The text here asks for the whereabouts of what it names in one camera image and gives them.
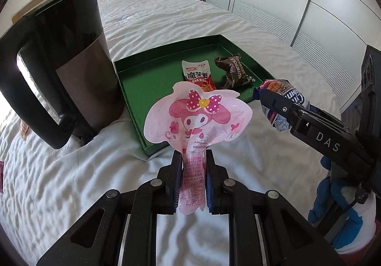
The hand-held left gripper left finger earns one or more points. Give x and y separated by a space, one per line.
178 182

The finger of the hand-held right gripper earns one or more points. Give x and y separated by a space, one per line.
276 102
327 118

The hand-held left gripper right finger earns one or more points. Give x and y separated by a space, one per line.
210 182

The silver and blue snack packet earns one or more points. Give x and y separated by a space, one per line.
282 85

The pink cartoon snack packet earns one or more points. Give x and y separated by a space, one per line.
196 114

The white and red snack packet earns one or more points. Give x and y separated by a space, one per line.
198 75

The green paper tray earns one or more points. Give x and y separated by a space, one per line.
134 90

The person's right hand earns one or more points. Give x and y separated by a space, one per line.
324 194

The crumpled brown snack packet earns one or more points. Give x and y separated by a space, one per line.
235 72

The black electric kettle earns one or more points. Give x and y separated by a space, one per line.
80 75

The small orange pink packet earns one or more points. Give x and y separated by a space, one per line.
23 130

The dark red snack packet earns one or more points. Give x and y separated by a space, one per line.
1 176

